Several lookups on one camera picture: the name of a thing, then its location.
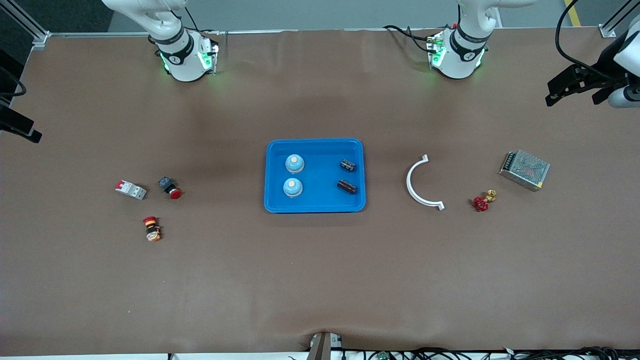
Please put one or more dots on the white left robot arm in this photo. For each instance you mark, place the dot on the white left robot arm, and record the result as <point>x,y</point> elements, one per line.
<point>457,62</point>

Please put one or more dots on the aluminium frame post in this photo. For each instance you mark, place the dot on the aluminium frame post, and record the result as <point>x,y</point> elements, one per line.
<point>41,39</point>
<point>607,32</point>

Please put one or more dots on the white red circuit breaker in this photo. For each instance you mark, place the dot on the white red circuit breaker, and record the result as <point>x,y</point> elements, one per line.
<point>131,190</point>

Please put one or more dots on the white curved plastic clamp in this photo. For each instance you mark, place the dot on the white curved plastic clamp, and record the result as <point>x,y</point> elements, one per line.
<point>409,182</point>

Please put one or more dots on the metal mesh power supply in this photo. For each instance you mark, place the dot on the metal mesh power supply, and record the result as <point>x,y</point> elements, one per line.
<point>525,169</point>

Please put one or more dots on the blue plastic tray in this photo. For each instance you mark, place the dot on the blue plastic tray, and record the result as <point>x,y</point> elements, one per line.
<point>320,180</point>

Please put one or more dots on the red button with orange block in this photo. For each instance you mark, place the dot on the red button with orange block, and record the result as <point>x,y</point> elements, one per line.
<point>151,230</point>

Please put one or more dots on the red button with black block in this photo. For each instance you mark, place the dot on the red button with black block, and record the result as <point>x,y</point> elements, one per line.
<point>172,191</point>

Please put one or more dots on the dark electrolytic capacitor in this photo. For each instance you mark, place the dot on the dark electrolytic capacitor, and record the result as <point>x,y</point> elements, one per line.
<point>348,165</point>

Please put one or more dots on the blue service bell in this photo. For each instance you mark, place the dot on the blue service bell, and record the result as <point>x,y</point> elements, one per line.
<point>292,188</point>
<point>295,164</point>

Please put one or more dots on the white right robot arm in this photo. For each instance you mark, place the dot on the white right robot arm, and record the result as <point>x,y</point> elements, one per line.
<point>187,65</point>

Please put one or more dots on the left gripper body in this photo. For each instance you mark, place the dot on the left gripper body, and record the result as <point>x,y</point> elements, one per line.
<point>603,70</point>

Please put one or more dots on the brown electrolytic capacitor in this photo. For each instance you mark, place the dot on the brown electrolytic capacitor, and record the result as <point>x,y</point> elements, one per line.
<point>346,187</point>

